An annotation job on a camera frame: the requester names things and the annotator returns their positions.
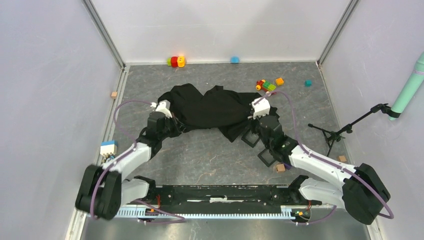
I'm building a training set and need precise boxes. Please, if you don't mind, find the blue monster card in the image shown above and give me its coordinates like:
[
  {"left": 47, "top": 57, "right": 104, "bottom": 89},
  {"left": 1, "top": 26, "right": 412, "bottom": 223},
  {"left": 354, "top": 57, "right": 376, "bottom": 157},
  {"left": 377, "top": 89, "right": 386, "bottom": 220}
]
[{"left": 101, "top": 155, "right": 115, "bottom": 164}]

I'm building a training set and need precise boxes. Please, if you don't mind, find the blue round block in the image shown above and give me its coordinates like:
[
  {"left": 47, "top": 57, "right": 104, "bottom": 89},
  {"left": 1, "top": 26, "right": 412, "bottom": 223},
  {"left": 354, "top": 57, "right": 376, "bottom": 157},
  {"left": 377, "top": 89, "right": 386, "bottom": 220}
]
[{"left": 230, "top": 56, "right": 240, "bottom": 64}]

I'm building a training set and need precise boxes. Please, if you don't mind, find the blue white block toy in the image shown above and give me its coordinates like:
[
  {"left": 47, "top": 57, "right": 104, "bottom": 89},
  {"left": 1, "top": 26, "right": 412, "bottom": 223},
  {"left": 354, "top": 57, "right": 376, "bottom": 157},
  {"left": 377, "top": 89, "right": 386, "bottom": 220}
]
[{"left": 99, "top": 140, "right": 118, "bottom": 158}]

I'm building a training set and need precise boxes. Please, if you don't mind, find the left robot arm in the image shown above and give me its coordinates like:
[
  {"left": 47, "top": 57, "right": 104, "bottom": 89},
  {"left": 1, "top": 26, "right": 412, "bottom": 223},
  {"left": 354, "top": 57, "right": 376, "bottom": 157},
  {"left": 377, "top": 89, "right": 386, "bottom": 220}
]
[{"left": 74, "top": 111, "right": 181, "bottom": 220}]

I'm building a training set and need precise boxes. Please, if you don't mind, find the tan cube by wall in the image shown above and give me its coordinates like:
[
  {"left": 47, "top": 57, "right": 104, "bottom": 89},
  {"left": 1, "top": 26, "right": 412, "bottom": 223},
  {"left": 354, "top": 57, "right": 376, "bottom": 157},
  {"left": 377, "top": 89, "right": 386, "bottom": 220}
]
[{"left": 337, "top": 155, "right": 348, "bottom": 163}]

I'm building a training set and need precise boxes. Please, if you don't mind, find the orange cube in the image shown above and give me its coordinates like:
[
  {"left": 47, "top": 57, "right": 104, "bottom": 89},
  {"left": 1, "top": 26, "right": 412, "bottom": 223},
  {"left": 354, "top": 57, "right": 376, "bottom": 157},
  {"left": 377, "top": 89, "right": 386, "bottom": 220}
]
[{"left": 275, "top": 77, "right": 285, "bottom": 86}]

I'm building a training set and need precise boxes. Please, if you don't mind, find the black garment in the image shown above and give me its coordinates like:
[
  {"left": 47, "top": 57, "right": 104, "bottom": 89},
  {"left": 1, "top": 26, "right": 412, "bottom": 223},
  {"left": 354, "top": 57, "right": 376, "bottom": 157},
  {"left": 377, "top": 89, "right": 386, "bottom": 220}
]
[{"left": 158, "top": 83, "right": 261, "bottom": 143}]

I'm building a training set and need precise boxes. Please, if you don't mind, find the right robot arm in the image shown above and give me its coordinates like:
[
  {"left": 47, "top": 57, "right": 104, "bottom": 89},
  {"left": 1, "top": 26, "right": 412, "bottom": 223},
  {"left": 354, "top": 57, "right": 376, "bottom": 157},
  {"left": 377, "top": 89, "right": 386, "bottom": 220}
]
[{"left": 252, "top": 115, "right": 394, "bottom": 225}]

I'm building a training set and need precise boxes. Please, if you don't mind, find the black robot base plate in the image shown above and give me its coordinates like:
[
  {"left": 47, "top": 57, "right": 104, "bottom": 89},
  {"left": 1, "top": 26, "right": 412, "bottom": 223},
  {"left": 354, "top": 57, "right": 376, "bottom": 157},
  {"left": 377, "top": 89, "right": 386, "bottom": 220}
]
[{"left": 142, "top": 184, "right": 322, "bottom": 214}]

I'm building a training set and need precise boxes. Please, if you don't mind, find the red yellow green toy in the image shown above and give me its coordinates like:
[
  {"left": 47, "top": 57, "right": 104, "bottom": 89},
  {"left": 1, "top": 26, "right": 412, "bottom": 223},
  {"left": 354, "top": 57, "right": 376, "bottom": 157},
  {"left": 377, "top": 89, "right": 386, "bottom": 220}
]
[{"left": 166, "top": 55, "right": 186, "bottom": 68}]

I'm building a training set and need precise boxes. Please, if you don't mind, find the small wooden cube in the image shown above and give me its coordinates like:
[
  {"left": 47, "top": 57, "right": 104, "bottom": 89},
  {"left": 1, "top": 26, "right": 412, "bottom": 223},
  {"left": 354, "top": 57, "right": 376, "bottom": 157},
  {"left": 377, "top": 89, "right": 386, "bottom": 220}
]
[{"left": 110, "top": 91, "right": 118, "bottom": 100}]

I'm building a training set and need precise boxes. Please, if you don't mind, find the brown wooden cube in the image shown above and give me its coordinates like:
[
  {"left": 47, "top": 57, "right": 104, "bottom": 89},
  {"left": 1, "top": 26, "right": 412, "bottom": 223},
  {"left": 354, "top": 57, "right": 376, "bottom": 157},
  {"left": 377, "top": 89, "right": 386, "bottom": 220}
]
[{"left": 275, "top": 163, "right": 286, "bottom": 173}]

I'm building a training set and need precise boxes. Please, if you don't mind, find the mint green tube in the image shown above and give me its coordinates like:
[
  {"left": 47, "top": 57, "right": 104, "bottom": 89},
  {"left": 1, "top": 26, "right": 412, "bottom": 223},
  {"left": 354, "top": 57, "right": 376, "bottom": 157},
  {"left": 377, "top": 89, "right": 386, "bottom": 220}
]
[{"left": 388, "top": 52, "right": 424, "bottom": 121}]

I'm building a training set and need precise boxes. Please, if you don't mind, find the black square tray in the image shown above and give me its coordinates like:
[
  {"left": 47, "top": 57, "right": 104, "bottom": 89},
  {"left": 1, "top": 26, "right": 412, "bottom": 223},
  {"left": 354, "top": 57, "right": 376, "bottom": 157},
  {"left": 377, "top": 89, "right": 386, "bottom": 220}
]
[
  {"left": 257, "top": 148, "right": 276, "bottom": 168},
  {"left": 241, "top": 129, "right": 260, "bottom": 148}
]

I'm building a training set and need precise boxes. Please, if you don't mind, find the black tripod stand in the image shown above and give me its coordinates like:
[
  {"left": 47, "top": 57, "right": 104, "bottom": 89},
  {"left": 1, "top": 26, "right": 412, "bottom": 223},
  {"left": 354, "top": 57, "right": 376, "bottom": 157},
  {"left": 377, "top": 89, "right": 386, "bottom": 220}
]
[{"left": 307, "top": 103, "right": 400, "bottom": 157}]

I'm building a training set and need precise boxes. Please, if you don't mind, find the teal cube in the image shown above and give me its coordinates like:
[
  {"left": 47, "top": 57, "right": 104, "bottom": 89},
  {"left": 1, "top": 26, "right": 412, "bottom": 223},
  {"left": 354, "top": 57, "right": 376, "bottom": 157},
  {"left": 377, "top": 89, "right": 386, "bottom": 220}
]
[{"left": 304, "top": 80, "right": 312, "bottom": 87}]

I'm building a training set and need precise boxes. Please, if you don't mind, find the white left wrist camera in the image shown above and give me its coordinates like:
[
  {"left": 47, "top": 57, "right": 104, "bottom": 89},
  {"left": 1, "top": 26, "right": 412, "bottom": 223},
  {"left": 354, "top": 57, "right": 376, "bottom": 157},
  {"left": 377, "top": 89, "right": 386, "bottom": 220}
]
[{"left": 150, "top": 100, "right": 173, "bottom": 118}]

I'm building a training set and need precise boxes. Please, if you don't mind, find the colourful toy brick car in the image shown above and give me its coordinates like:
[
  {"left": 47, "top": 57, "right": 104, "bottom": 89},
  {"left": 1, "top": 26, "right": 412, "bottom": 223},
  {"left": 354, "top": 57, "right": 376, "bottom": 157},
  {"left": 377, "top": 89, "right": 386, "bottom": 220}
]
[{"left": 255, "top": 79, "right": 277, "bottom": 92}]

